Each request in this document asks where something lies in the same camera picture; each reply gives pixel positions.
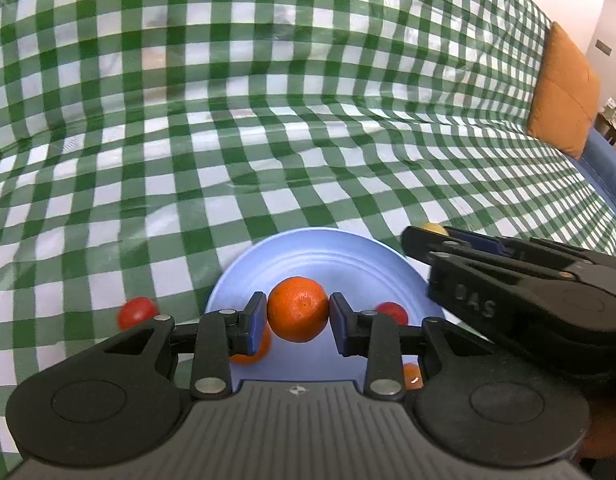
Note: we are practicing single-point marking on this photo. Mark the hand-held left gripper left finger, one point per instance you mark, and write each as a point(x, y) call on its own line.
point(258, 321)

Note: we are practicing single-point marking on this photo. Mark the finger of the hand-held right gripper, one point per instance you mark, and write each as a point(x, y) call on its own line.
point(488, 246)
point(478, 290)

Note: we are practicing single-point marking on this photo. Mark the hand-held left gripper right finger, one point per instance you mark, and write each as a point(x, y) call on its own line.
point(337, 325)

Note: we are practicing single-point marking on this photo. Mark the mandarin orange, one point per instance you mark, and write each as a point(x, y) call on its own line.
point(298, 310)
point(260, 352)

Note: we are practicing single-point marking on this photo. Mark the small yellow fruit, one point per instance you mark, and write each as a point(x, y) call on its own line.
point(434, 229)

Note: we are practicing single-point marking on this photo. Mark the light blue plate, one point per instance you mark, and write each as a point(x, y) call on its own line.
point(313, 255)

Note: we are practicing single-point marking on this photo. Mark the red tomato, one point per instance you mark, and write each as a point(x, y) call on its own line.
point(136, 311)
point(394, 311)

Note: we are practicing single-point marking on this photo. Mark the small orange fruit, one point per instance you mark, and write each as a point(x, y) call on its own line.
point(413, 375)

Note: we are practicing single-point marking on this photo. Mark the orange cushion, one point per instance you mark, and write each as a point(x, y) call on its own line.
point(563, 95)

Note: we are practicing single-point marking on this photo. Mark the wooden side table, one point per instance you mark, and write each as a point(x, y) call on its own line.
point(615, 132)

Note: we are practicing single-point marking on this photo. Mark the green checkered tablecloth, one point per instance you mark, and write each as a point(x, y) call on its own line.
point(237, 135)

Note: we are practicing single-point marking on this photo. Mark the grey wall switch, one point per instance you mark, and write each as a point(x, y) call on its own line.
point(603, 46)

